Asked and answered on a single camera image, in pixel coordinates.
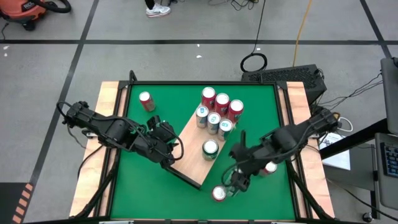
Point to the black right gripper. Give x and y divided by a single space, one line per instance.
255 154

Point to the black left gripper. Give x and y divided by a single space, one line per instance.
160 140

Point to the red Fanta soda can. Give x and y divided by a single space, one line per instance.
271 168
222 99
145 97
219 193
236 105
208 92

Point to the blue silver Red Bull can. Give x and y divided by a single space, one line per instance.
214 118
202 111
226 125

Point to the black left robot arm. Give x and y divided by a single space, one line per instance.
115 130

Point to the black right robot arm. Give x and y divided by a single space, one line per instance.
289 138

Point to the green mat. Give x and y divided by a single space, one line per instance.
186 83

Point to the light wooden side board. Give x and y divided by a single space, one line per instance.
87 174
321 186

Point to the white printed paper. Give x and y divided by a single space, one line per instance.
339 158

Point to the dark grey desk surface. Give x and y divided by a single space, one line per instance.
348 174

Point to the black desk beam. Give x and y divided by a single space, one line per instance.
351 141

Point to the black caster wheel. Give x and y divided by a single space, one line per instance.
367 216

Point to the person's foot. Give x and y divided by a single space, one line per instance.
158 10

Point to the grey keyboard stand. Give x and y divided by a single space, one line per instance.
388 193

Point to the black keyboard with blue keys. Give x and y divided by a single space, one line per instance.
391 160

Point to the black orange striped floor mat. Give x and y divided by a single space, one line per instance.
7 202

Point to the flat computer monitor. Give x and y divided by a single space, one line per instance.
390 93

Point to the orange shop vacuum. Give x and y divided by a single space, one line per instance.
21 9

